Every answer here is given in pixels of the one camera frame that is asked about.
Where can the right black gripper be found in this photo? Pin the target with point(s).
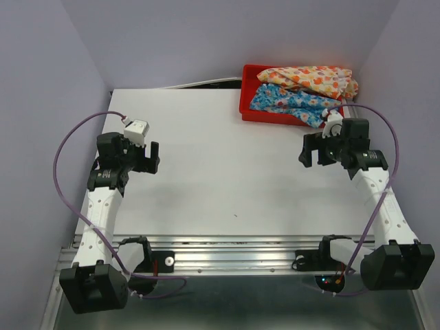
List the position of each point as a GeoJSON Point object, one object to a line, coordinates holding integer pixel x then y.
{"type": "Point", "coordinates": [315, 141]}

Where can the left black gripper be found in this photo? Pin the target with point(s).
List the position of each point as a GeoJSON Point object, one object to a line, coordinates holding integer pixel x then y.
{"type": "Point", "coordinates": [148, 165]}

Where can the blue floral skirt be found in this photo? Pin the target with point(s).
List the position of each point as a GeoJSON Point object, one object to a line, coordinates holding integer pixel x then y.
{"type": "Point", "coordinates": [304, 106]}

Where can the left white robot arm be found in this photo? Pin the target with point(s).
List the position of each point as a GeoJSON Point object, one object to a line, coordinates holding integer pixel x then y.
{"type": "Point", "coordinates": [98, 278]}

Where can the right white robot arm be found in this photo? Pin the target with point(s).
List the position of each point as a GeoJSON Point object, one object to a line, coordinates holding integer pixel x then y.
{"type": "Point", "coordinates": [399, 260]}

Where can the orange floral skirt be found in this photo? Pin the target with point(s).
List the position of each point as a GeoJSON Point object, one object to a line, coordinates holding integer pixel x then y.
{"type": "Point", "coordinates": [330, 81]}

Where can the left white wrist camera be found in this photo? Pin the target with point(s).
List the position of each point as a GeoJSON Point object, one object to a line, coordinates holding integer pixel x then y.
{"type": "Point", "coordinates": [135, 131]}

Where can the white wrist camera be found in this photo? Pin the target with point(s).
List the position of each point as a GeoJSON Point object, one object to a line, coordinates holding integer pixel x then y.
{"type": "Point", "coordinates": [332, 120]}
{"type": "Point", "coordinates": [135, 131]}

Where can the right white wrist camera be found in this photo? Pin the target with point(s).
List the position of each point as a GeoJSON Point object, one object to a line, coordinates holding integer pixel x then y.
{"type": "Point", "coordinates": [332, 120]}

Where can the white cable strip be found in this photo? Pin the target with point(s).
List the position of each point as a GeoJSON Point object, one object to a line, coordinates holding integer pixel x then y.
{"type": "Point", "coordinates": [220, 83]}

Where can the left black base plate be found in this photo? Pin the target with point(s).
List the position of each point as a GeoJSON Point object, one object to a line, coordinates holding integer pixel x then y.
{"type": "Point", "coordinates": [157, 262]}

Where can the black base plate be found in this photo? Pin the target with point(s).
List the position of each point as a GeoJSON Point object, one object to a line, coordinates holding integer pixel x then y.
{"type": "Point", "coordinates": [315, 261]}
{"type": "Point", "coordinates": [157, 262]}

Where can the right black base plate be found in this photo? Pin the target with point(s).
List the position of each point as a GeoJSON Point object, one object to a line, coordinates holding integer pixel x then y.
{"type": "Point", "coordinates": [315, 261]}

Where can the aluminium rail frame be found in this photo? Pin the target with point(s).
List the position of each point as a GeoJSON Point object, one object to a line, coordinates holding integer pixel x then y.
{"type": "Point", "coordinates": [236, 256]}

